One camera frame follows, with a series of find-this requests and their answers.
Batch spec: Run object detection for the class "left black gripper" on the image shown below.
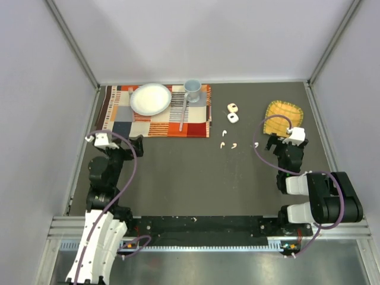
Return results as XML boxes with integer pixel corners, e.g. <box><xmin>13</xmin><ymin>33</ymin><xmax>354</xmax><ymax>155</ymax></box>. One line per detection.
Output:
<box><xmin>102</xmin><ymin>135</ymin><xmax>143</xmax><ymax>186</ymax></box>

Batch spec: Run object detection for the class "white earbud case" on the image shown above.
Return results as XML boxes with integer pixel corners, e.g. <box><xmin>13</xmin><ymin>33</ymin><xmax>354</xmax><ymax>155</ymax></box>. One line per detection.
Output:
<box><xmin>227</xmin><ymin>113</ymin><xmax>239</xmax><ymax>124</ymax></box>

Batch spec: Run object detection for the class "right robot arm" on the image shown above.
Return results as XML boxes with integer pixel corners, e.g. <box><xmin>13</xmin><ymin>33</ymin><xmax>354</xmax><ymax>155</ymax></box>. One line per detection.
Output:
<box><xmin>266</xmin><ymin>133</ymin><xmax>363</xmax><ymax>235</ymax></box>

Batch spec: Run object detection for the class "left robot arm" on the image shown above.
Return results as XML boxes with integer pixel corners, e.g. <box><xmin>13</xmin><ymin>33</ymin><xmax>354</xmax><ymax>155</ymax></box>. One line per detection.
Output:
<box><xmin>64</xmin><ymin>133</ymin><xmax>144</xmax><ymax>284</ymax></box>

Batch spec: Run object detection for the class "pink earbud case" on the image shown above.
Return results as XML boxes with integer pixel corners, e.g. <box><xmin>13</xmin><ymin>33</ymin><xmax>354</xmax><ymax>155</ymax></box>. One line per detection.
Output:
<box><xmin>227</xmin><ymin>103</ymin><xmax>239</xmax><ymax>113</ymax></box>

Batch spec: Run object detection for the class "yellow woven basket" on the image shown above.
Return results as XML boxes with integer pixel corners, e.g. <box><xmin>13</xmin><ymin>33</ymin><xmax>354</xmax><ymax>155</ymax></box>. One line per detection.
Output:
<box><xmin>263</xmin><ymin>100</ymin><xmax>304</xmax><ymax>138</ymax></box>

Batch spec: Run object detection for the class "patchwork placemat cloth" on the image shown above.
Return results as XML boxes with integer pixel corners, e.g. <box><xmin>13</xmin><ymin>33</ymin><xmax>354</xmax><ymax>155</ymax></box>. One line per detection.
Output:
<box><xmin>95</xmin><ymin>84</ymin><xmax>211</xmax><ymax>138</ymax></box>

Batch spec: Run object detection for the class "white plate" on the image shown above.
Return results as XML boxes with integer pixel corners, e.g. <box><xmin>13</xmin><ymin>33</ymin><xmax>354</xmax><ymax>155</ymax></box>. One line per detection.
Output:
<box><xmin>130</xmin><ymin>83</ymin><xmax>172</xmax><ymax>116</ymax></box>

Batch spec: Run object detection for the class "light blue cup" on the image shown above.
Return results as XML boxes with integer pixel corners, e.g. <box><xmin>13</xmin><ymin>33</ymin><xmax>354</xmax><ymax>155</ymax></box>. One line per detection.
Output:
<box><xmin>183</xmin><ymin>79</ymin><xmax>202</xmax><ymax>103</ymax></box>

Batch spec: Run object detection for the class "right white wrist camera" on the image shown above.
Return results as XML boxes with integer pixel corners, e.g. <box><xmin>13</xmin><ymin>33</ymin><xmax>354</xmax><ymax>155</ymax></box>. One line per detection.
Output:
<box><xmin>283</xmin><ymin>127</ymin><xmax>306</xmax><ymax>145</ymax></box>

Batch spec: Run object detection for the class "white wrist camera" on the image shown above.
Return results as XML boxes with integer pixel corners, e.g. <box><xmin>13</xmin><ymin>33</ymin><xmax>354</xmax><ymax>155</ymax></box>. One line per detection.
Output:
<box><xmin>283</xmin><ymin>127</ymin><xmax>306</xmax><ymax>145</ymax></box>
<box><xmin>85</xmin><ymin>132</ymin><xmax>119</xmax><ymax>150</ymax></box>

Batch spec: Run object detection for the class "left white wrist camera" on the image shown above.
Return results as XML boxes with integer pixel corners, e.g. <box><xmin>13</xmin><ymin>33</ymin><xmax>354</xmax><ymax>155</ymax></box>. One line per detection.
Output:
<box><xmin>85</xmin><ymin>132</ymin><xmax>119</xmax><ymax>150</ymax></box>

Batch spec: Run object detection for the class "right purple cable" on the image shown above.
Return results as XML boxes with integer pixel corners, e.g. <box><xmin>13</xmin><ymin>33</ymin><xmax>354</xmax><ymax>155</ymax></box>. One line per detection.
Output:
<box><xmin>252</xmin><ymin>115</ymin><xmax>346</xmax><ymax>258</ymax></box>

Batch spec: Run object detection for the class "purple cable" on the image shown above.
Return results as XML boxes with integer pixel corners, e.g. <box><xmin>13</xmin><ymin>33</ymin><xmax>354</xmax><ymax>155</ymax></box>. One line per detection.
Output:
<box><xmin>252</xmin><ymin>115</ymin><xmax>346</xmax><ymax>258</ymax></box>
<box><xmin>72</xmin><ymin>130</ymin><xmax>152</xmax><ymax>285</ymax></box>

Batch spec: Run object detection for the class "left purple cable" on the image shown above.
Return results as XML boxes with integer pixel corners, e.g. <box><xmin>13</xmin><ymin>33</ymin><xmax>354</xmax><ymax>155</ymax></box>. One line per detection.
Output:
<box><xmin>72</xmin><ymin>130</ymin><xmax>152</xmax><ymax>285</ymax></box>

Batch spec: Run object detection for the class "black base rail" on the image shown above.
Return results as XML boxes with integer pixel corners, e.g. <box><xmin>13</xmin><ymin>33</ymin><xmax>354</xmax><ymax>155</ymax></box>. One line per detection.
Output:
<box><xmin>126</xmin><ymin>216</ymin><xmax>313</xmax><ymax>247</ymax></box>

